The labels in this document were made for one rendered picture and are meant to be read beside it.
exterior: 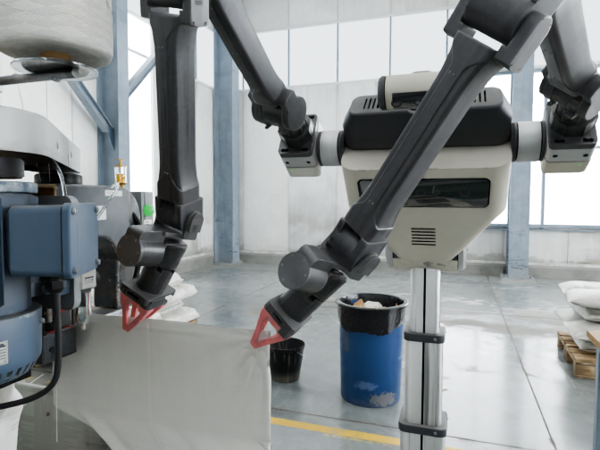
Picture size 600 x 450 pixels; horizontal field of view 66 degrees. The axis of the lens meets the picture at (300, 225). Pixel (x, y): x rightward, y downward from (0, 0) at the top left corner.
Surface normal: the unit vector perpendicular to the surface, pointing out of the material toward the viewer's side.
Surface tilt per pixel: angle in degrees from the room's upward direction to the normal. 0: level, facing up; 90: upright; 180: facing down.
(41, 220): 90
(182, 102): 107
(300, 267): 75
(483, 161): 40
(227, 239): 90
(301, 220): 90
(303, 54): 90
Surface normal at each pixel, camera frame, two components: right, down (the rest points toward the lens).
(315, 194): -0.32, 0.05
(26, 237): 0.09, 0.05
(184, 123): 0.81, 0.33
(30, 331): 0.99, 0.03
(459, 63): -0.71, 0.04
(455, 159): -0.21, -0.73
